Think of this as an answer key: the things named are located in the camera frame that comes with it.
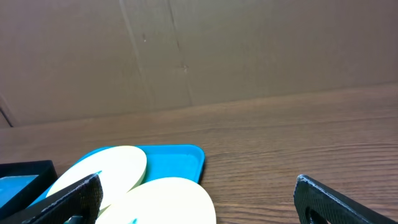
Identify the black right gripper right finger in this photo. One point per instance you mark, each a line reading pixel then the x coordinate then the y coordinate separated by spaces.
pixel 317 203

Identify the turquoise plastic tray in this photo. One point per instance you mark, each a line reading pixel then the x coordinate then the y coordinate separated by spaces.
pixel 176 160

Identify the yellow plate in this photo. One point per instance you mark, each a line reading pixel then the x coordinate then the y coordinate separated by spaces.
pixel 167 200
pixel 119 168

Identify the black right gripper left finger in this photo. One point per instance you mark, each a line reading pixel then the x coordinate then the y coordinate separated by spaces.
pixel 79 202

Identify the black water tray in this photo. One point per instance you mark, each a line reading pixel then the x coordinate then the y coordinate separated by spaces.
pixel 22 183

